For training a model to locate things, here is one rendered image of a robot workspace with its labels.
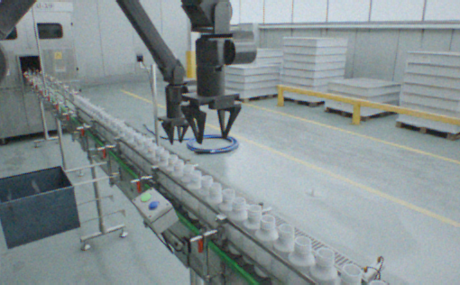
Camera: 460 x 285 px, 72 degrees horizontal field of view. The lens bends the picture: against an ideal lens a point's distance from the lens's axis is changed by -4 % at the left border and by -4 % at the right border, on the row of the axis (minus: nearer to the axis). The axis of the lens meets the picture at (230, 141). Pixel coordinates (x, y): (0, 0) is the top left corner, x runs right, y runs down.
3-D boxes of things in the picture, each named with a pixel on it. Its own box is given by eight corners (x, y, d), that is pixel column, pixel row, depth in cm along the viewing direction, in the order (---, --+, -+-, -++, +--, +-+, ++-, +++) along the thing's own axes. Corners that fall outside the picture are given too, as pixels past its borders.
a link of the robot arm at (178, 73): (161, 64, 110) (173, 67, 103) (191, 62, 116) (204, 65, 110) (162, 99, 113) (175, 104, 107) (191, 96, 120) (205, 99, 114)
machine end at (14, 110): (88, 132, 559) (72, 2, 493) (-5, 147, 481) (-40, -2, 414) (69, 114, 681) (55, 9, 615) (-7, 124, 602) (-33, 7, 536)
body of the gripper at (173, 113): (157, 122, 113) (156, 100, 110) (183, 117, 119) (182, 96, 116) (165, 125, 108) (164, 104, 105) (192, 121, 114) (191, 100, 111)
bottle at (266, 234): (250, 273, 86) (251, 220, 81) (260, 261, 91) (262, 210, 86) (270, 282, 83) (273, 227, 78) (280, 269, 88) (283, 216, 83)
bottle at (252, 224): (237, 259, 92) (238, 208, 87) (252, 250, 96) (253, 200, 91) (254, 269, 88) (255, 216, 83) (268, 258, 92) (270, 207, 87)
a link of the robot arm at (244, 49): (188, 2, 62) (215, 0, 56) (235, 4, 69) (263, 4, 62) (189, 64, 66) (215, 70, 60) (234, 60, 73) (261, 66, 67)
